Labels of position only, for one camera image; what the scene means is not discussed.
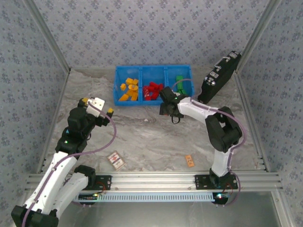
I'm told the blue three-compartment plastic bin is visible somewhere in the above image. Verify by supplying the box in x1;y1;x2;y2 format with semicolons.
113;65;196;107

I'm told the playing card box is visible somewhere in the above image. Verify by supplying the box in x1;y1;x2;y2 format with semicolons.
107;151;126;171

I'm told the black hard case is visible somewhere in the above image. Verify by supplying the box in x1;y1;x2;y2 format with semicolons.
198;51;242;104

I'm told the small circuit board with lights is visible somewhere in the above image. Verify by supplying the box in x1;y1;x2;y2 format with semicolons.
212;192;229;204
79;193;99;201

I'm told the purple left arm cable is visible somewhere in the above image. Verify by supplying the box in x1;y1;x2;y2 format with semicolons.
22;101;117;227

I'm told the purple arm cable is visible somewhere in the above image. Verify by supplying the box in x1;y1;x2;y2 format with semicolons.
22;101;117;227
170;78;247;208

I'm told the aluminium table side rail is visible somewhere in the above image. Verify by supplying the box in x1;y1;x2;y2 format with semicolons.
36;68;71;175
234;68;272;172

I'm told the aluminium frame rail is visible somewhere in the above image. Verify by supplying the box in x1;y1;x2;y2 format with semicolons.
26;171;284;192

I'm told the aluminium corner post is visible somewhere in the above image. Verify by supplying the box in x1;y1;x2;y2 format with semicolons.
236;0;283;70
23;0;71;73

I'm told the light blue slotted cable duct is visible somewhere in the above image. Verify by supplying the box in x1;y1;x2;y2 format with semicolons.
72;192;215;203

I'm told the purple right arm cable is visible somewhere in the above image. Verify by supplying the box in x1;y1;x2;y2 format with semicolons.
170;78;247;208

